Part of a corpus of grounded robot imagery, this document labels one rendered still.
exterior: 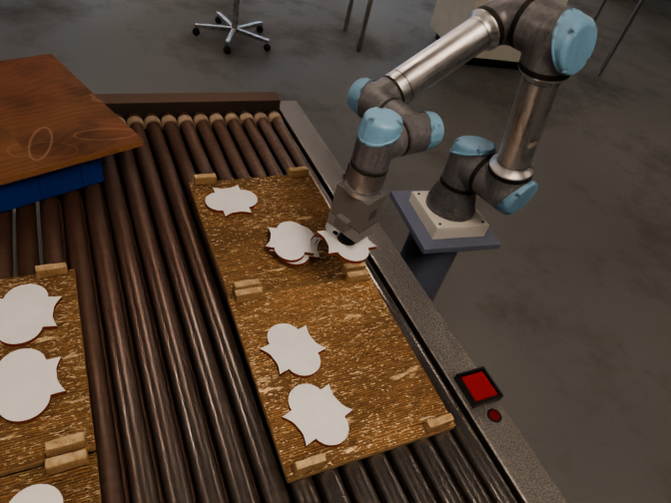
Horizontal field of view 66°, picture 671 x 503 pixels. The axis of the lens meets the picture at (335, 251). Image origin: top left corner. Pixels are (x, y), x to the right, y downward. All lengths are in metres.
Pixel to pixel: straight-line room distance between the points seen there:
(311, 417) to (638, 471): 1.83
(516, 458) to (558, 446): 1.31
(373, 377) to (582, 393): 1.71
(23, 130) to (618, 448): 2.43
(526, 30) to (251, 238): 0.77
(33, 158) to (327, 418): 0.87
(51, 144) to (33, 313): 0.44
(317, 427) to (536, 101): 0.85
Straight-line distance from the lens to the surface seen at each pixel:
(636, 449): 2.67
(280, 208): 1.39
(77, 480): 0.97
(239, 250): 1.26
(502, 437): 1.16
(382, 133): 0.94
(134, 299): 1.18
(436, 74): 1.18
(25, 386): 1.06
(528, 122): 1.33
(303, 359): 1.06
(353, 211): 1.05
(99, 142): 1.40
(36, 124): 1.48
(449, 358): 1.21
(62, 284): 1.20
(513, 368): 2.57
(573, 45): 1.22
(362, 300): 1.21
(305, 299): 1.17
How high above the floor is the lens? 1.81
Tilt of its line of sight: 42 degrees down
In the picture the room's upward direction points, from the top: 16 degrees clockwise
